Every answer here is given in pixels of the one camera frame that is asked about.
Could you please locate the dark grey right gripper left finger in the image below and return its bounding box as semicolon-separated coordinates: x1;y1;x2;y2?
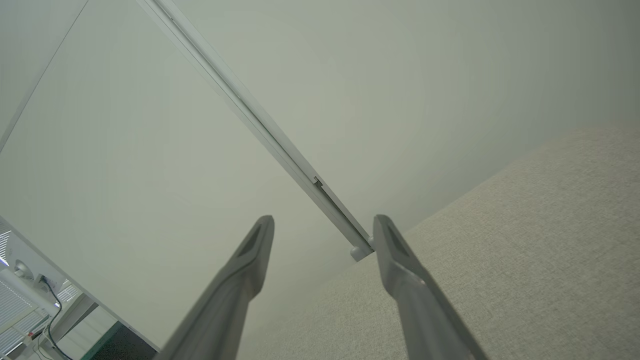
156;215;276;360

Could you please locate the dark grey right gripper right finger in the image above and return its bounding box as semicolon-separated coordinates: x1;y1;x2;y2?
373;214;489;360

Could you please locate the beige fabric sofa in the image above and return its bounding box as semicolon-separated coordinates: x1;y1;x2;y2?
235;127;640;360

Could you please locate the white window blind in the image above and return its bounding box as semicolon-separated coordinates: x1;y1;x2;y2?
0;227;51;357

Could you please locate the grey metal partition post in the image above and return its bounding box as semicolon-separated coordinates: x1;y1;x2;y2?
136;0;376;262

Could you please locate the black power cable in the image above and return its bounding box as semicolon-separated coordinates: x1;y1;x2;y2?
40;276;75;360

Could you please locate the white wall socket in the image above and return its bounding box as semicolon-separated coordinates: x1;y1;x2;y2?
31;272;65;297

